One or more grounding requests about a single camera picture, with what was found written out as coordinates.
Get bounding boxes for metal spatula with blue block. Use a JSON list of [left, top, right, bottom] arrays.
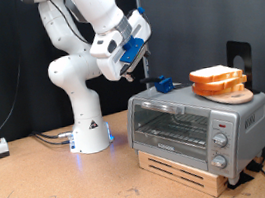
[[138, 70, 194, 98]]

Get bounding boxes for long hanging black cable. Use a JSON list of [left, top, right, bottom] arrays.
[[0, 52, 39, 169]]

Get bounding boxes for silver oven knob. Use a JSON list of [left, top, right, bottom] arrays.
[[211, 132, 230, 150], [209, 153, 228, 171]]

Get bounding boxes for oven wire rack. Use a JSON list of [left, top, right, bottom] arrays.
[[133, 105, 214, 157]]

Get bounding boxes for black foot pad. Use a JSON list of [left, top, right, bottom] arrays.
[[224, 169, 257, 191], [245, 158, 265, 175]]

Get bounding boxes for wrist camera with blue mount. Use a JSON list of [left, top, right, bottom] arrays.
[[113, 33, 153, 79]]

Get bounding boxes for silver toaster oven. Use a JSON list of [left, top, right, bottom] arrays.
[[119, 67, 265, 198]]

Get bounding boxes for round wooden cutting board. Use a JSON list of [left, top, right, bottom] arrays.
[[202, 85, 255, 111]]

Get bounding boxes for glass oven door with handle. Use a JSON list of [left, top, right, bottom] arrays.
[[124, 87, 217, 175]]

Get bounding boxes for white bread slice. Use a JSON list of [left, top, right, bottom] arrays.
[[191, 73, 250, 96], [192, 79, 247, 100], [188, 61, 245, 87]]

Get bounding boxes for black cable with silver connector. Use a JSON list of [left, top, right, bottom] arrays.
[[30, 125, 76, 144]]

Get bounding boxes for black metal bookend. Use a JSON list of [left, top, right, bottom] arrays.
[[223, 37, 260, 98]]

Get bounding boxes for dark gray backdrop curtain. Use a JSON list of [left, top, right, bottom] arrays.
[[138, 0, 265, 198]]

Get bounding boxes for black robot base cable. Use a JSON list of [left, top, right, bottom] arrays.
[[34, 129, 73, 149]]

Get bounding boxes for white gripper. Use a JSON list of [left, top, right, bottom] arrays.
[[88, 6, 159, 88]]

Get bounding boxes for black camera cable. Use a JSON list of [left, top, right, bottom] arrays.
[[42, 0, 92, 53]]

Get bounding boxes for slotted wooden base block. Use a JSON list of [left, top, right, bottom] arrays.
[[136, 138, 232, 198]]

